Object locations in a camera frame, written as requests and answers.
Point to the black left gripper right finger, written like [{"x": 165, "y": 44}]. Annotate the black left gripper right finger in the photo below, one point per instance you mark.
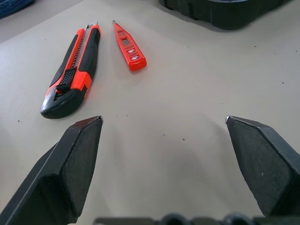
[{"x": 264, "y": 164}]

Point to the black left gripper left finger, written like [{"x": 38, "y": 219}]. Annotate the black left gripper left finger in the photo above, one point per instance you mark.
[{"x": 58, "y": 168}]

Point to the orange black utility knife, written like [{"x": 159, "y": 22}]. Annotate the orange black utility knife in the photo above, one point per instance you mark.
[{"x": 89, "y": 54}]

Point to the red voltage tester pen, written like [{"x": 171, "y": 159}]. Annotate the red voltage tester pen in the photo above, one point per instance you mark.
[{"x": 133, "y": 56}]

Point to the black tool case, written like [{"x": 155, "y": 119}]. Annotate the black tool case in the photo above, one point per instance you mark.
[{"x": 229, "y": 14}]

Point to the blue bagged cloth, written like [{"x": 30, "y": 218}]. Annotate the blue bagged cloth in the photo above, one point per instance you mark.
[{"x": 14, "y": 7}]

